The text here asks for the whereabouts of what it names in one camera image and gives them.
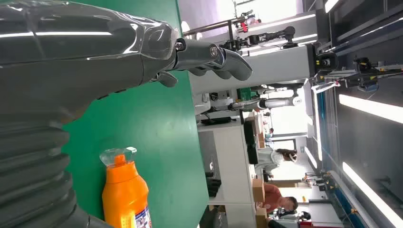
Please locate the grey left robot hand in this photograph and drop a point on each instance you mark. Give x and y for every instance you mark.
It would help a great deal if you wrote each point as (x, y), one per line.
(72, 53)

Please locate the metal handrail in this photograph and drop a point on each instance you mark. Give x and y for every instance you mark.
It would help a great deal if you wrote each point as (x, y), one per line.
(214, 25)

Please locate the white cabinet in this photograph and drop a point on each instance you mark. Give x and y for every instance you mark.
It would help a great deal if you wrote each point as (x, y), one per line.
(231, 163)

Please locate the white machine with column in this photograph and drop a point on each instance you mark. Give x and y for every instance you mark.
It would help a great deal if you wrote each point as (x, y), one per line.
(270, 67)

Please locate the black monitor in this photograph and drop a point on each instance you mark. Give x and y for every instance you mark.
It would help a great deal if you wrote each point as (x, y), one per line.
(251, 141)

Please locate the person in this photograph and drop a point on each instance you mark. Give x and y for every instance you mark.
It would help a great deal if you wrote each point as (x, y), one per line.
(267, 159)
(273, 196)

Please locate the brown cardboard box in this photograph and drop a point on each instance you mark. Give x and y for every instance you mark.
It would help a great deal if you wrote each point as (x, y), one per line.
(258, 190)
(261, 217)

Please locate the ceiling light strip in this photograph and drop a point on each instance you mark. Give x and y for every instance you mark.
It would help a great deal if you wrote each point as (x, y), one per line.
(373, 195)
(371, 108)

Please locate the black camera rig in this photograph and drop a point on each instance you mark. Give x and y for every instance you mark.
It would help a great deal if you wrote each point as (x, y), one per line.
(359, 70)

